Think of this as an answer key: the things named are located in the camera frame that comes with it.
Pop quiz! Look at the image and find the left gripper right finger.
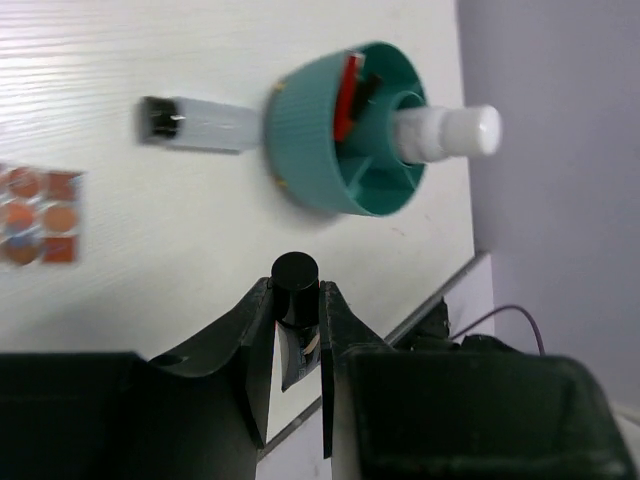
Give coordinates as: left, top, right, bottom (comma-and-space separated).
318, 281, 631, 479

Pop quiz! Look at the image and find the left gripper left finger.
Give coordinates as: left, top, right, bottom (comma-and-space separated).
1, 278, 275, 479

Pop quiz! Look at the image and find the black squeeze tube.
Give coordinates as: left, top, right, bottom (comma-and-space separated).
271, 252, 321, 392

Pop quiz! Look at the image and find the white lotion bottle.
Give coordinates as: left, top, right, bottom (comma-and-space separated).
393, 105, 503, 164

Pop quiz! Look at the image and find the dark red lip gloss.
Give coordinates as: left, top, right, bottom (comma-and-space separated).
333, 51, 365, 142

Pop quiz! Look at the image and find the brown lip gloss tube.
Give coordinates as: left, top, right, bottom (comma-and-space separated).
350, 73, 383, 122

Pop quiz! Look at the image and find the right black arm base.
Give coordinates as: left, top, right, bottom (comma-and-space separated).
391, 300, 517, 353

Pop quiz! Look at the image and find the teal round organizer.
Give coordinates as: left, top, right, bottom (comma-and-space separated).
264, 42, 427, 217

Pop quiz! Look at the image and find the eyeshadow palette clear case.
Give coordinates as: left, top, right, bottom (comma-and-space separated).
1, 162, 83, 271

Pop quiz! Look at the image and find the clear bottle black cap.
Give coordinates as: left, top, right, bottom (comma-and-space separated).
137, 96, 263, 154

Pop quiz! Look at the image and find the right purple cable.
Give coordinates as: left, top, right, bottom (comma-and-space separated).
449, 304, 548, 357

